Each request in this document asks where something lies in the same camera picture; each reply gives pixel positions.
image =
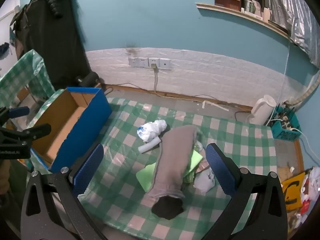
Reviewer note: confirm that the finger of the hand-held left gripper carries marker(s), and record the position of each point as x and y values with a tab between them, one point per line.
35	132
18	111

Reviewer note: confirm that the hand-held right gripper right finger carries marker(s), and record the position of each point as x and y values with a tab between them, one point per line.
220	170

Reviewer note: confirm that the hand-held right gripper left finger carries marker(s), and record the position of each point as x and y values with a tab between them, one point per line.
90	167

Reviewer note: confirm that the pale grey cloth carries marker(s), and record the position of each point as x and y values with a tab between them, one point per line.
203	182

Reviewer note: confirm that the blue cardboard box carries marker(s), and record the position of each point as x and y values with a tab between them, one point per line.
87	125

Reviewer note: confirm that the grey pants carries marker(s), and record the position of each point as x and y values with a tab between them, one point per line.
172	160

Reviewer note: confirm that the light green cloth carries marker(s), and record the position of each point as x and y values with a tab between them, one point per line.
146	177

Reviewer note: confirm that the white paper roll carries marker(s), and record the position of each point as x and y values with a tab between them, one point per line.
150	145

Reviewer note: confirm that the person's left forearm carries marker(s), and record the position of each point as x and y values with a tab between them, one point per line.
4	177

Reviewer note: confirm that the crumpled clear plastic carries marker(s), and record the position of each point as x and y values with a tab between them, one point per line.
199	145

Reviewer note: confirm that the green checked plastic cover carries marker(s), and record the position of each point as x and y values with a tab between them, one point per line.
17	75

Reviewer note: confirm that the green checked tablecloth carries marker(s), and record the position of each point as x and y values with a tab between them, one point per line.
237	135

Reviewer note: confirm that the white trim strip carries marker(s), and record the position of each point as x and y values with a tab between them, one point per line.
215	105

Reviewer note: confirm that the white blue plastic bag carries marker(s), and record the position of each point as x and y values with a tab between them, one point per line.
152	130

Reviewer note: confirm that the white electric kettle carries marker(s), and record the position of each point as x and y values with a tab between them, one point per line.
262	110

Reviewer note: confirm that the teal plastic basket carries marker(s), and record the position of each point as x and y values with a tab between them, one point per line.
285	133

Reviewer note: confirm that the black cylindrical object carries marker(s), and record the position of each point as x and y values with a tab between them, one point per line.
87	78

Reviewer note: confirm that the yellow bag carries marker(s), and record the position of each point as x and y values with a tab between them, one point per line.
292	190

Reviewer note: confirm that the black hanging jacket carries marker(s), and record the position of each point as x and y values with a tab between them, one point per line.
57	42

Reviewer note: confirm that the wooden baseboard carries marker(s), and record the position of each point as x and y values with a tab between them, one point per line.
175	95

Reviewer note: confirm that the white red plastic bag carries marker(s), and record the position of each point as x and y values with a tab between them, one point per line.
311	180

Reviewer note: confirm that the wooden block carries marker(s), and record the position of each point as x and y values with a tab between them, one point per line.
266	14

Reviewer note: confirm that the tin can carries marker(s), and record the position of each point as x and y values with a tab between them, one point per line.
248	6

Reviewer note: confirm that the silver foil sheet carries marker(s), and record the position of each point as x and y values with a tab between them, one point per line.
295	17

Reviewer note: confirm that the white wall socket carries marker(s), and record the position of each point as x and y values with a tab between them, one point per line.
165	63
152	61
133	61
143	62

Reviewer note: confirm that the wooden wall shelf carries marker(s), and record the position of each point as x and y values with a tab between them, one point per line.
237	12

